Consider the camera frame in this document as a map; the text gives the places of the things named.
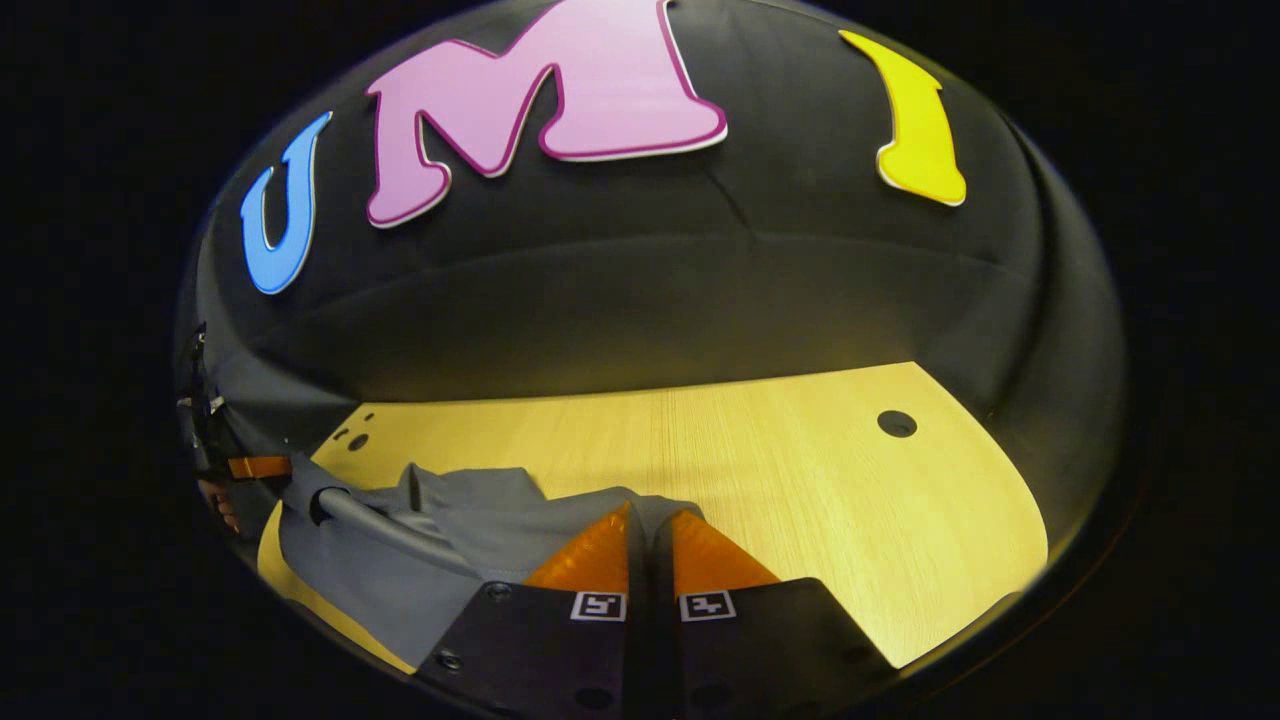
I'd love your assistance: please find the grey polo shirt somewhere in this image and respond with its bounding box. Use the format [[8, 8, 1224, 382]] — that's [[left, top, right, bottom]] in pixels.
[[278, 462, 701, 671]]

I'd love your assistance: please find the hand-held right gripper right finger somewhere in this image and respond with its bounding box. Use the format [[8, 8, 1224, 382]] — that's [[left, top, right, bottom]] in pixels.
[[650, 508, 896, 716]]

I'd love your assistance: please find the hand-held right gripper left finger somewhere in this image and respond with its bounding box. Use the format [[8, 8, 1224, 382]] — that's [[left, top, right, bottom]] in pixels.
[[415, 500, 641, 716]]

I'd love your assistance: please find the black backdrop cloth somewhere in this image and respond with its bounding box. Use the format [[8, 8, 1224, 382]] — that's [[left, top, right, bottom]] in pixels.
[[175, 0, 1131, 521]]

